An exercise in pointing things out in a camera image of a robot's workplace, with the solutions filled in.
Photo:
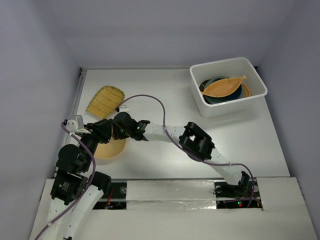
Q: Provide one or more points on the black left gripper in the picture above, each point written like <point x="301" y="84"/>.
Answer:
<point x="101" y="129"/>

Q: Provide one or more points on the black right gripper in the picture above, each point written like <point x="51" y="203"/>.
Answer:
<point x="116" y="133"/>

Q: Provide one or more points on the yellow round plate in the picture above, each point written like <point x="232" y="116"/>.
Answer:
<point x="105" y="151"/>

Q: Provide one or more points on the yellow green bamboo-pattern plate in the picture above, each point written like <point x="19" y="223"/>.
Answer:
<point x="105" y="101"/>

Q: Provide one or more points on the striped rim round plate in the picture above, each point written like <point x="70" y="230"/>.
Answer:
<point x="203" y="86"/>

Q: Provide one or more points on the orange leaf-shaped plate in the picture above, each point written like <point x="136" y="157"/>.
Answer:
<point x="230" y="87"/>

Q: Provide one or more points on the dark blue leaf dish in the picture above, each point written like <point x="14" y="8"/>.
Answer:
<point x="225" y="98"/>

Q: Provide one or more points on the orange woven round plate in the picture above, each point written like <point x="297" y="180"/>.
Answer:
<point x="245" y="91"/>

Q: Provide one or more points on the teal round ceramic plate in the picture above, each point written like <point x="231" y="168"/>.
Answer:
<point x="209" y="82"/>

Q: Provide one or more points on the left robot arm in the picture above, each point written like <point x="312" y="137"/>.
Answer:
<point x="77" y="185"/>

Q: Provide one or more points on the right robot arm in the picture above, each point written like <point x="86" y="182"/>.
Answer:
<point x="193" y="140"/>

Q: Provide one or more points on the white plastic bin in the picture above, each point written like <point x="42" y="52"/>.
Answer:
<point x="232" y="67"/>

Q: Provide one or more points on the white front panel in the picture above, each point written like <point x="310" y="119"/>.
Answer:
<point x="178" y="210"/>

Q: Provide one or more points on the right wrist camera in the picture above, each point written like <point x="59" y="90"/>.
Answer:
<point x="121" y="109"/>

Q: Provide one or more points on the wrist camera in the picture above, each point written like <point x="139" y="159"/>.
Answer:
<point x="75" y="124"/>
<point x="121" y="109"/>

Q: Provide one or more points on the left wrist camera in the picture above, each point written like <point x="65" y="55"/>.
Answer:
<point x="75" y="124"/>

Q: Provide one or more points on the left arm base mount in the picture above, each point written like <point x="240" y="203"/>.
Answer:
<point x="115" y="199"/>

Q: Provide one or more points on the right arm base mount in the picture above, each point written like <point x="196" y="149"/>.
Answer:
<point x="227" y="198"/>

